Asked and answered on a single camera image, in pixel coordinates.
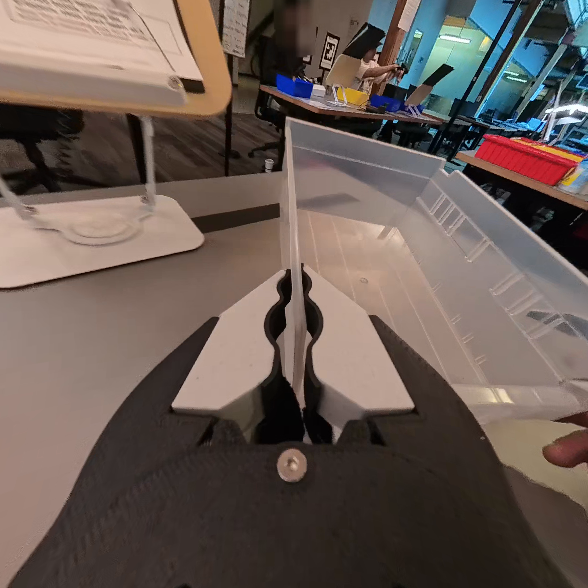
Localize black and tan board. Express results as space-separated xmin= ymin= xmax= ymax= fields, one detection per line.
xmin=324 ymin=23 xmax=387 ymax=91

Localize printed paper sheets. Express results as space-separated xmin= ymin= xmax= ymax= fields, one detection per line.
xmin=0 ymin=0 xmax=205 ymax=104

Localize red plastic bin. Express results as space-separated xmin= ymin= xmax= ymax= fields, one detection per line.
xmin=475 ymin=134 xmax=579 ymax=186

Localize person's right hand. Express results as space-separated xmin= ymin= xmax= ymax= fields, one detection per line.
xmin=542 ymin=411 xmax=588 ymax=469

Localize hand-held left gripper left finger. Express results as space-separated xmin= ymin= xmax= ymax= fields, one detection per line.
xmin=171 ymin=269 xmax=295 ymax=414

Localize wooden document stand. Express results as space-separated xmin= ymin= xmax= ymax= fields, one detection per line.
xmin=0 ymin=0 xmax=232 ymax=289

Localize black office chair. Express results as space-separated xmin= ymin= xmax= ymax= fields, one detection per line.
xmin=0 ymin=103 xmax=86 ymax=194

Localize clear plastic bin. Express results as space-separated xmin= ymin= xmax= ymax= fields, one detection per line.
xmin=279 ymin=117 xmax=588 ymax=425

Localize wooden background table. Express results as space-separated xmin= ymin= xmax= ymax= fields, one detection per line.
xmin=259 ymin=85 xmax=443 ymax=126

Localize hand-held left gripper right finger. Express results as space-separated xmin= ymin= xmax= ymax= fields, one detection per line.
xmin=301 ymin=266 xmax=417 ymax=430

